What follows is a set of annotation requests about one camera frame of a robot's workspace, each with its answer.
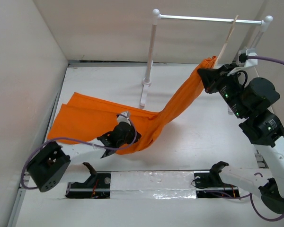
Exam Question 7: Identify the orange trousers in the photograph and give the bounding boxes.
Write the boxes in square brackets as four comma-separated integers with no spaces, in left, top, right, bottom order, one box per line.
[47,56,217,155]

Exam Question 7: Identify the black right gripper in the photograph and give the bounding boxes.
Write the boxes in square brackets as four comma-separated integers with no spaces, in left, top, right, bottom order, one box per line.
[198,62,248,119]

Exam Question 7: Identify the white clothes rack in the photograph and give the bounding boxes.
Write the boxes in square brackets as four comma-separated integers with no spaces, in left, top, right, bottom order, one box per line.
[139,9,273,108]

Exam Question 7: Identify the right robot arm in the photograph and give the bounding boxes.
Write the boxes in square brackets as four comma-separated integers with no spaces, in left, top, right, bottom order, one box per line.
[197,63,284,218]

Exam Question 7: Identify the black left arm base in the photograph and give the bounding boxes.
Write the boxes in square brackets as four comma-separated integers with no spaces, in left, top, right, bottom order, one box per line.
[65,162,111,199]

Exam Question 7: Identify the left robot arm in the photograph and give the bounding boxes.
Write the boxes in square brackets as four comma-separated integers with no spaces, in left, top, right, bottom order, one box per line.
[27,122,141,192]

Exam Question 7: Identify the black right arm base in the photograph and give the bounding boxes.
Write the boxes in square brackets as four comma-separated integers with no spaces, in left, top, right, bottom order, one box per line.
[191,171,240,199]

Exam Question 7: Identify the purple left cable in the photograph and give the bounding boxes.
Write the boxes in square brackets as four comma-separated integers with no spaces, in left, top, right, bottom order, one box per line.
[20,113,138,191]

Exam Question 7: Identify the white foam front panel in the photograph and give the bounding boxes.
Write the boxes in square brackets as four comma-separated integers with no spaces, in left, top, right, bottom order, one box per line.
[16,185,284,227]

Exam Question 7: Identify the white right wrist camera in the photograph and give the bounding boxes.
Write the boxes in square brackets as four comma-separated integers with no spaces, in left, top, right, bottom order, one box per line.
[227,48,257,76]

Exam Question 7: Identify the wooden clothes hanger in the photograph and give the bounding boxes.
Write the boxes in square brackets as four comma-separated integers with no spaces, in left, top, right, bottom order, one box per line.
[214,15,239,68]

